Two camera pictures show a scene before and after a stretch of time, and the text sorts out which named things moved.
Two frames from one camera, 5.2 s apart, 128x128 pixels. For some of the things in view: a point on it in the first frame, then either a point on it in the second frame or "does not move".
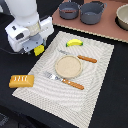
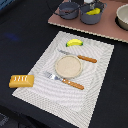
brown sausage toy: x=68 y=11 does not move
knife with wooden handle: x=79 y=56 does not move
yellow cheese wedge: x=39 y=50 -> x=94 y=11
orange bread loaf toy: x=23 y=80 does not move
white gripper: x=23 y=39 -> x=91 y=2
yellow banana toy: x=74 y=41 does not move
